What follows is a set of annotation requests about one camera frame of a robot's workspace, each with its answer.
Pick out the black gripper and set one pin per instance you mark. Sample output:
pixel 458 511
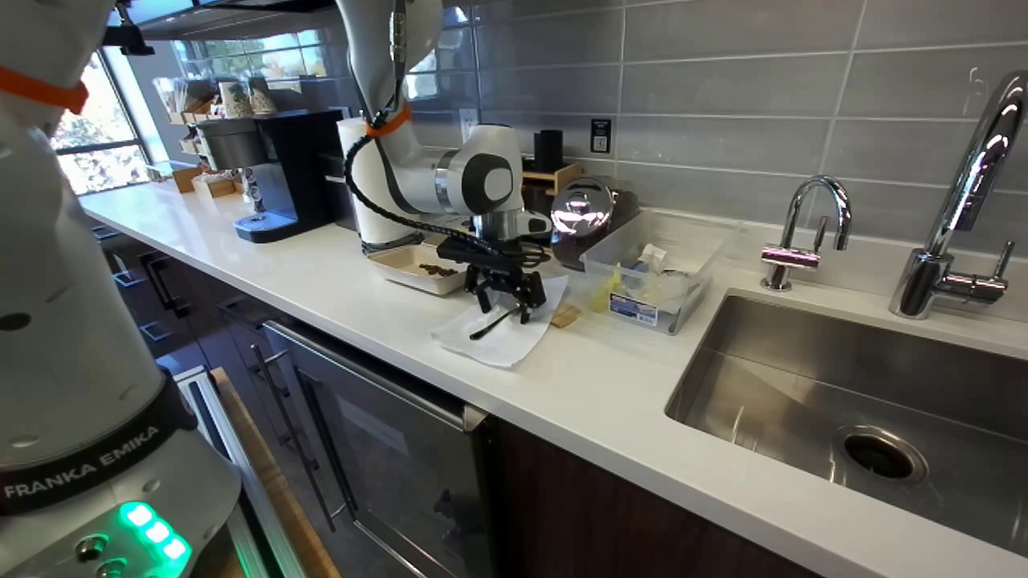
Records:
pixel 498 261

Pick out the wooden organizer shelf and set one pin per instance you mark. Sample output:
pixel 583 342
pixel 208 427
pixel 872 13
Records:
pixel 565 177

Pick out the wooden plank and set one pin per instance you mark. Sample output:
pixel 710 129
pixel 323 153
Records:
pixel 276 483

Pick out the black coffee machine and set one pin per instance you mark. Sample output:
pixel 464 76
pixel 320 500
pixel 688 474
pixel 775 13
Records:
pixel 299 173

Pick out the large chrome faucet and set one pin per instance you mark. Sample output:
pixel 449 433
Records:
pixel 970 180

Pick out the beige empty tray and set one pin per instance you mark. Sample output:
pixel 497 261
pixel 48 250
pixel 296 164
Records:
pixel 397 254

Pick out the steel sink basin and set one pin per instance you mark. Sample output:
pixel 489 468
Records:
pixel 855 396

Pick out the yellow sponge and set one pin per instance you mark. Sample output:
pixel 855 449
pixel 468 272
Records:
pixel 604 291

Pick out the black wall outlet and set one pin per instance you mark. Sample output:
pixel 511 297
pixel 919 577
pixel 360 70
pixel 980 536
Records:
pixel 602 135

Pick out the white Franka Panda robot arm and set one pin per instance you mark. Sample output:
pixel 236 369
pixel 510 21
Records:
pixel 67 324

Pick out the white paper napkin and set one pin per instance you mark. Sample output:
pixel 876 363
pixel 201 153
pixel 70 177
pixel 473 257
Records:
pixel 502 351

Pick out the white tray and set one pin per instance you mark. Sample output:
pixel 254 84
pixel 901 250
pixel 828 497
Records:
pixel 422 283

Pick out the small chrome faucet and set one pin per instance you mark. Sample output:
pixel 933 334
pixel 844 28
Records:
pixel 799 257

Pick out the glass jar with metal lid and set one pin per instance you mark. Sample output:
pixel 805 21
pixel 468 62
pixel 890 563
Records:
pixel 583 209

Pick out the coffee beans pile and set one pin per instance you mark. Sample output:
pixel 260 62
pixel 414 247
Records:
pixel 436 272

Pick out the steel dishwasher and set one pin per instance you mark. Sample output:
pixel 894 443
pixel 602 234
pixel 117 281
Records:
pixel 397 469

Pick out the small tan coaster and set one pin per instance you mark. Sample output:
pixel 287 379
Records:
pixel 566 315

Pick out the clear plastic container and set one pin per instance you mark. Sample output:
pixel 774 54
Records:
pixel 662 304

